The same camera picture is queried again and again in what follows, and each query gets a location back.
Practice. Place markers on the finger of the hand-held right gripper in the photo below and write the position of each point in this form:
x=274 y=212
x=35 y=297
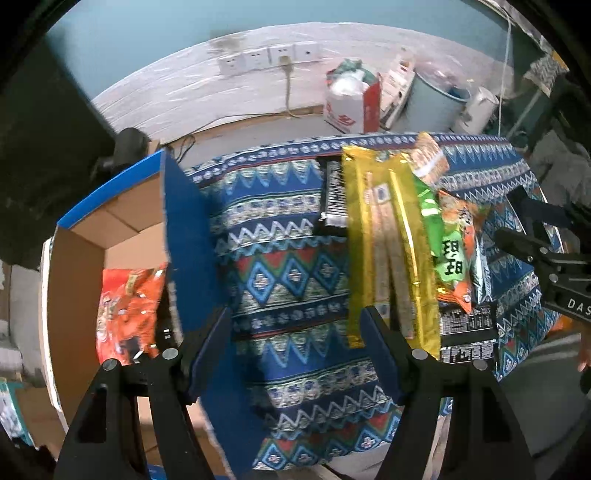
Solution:
x=521 y=247
x=535 y=207

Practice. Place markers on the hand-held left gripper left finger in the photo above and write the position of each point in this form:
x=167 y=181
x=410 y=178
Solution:
x=210 y=350

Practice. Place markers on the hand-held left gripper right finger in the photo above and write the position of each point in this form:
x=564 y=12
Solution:
x=381 y=350

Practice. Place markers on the green snack packet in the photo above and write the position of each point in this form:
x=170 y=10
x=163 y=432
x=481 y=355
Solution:
x=427 y=217

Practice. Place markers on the gold snack packet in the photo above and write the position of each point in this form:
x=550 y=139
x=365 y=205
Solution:
x=383 y=240

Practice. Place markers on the striped fries snack packet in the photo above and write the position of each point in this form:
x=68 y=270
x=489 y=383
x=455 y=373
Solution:
x=427 y=157

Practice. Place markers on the blue cardboard box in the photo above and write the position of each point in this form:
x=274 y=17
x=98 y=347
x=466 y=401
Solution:
x=78 y=277

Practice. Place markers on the grey cloth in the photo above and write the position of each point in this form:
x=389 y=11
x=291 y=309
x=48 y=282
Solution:
x=563 y=157

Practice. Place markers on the orange snack packet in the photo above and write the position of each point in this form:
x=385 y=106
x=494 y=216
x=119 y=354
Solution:
x=461 y=212

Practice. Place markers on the black and white snack packet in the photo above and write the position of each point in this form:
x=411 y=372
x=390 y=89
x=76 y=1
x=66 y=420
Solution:
x=466 y=332

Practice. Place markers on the red snack packet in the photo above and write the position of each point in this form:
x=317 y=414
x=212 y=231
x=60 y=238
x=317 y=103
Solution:
x=124 y=304

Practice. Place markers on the blue patterned tablecloth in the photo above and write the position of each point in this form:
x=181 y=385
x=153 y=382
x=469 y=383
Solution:
x=286 y=286

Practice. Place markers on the light blue bucket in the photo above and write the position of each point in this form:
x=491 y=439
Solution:
x=429 y=108

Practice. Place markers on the white flat carton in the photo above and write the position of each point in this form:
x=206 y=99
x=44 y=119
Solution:
x=397 y=87

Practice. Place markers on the red and white carton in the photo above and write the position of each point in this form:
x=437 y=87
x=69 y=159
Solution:
x=351 y=113

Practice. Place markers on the small brown cardboard box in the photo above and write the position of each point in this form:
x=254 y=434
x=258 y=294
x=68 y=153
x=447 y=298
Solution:
x=154 y=146

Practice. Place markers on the crumpled white plastic bag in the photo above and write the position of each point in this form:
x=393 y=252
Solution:
x=348 y=81

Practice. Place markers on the white wall socket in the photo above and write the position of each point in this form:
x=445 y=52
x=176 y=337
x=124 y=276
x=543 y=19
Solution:
x=306 y=51
x=231 y=62
x=280 y=53
x=256 y=59

